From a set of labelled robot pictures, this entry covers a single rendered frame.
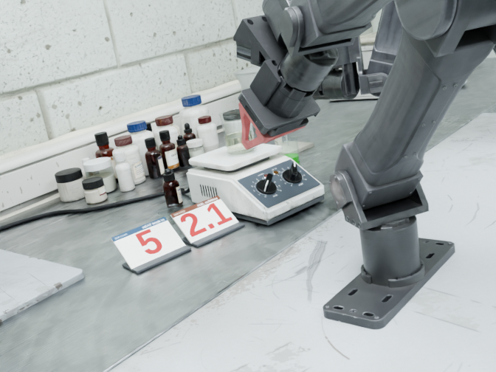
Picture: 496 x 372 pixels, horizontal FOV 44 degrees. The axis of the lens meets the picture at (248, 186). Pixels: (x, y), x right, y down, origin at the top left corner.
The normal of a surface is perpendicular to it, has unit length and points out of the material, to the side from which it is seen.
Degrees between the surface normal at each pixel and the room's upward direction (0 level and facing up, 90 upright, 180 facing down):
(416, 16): 90
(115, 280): 0
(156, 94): 90
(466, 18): 132
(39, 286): 0
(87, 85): 90
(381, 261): 90
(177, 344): 0
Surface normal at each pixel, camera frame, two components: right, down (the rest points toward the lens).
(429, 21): -0.93, 0.25
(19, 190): 0.77, 0.06
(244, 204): -0.76, 0.31
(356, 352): -0.17, -0.94
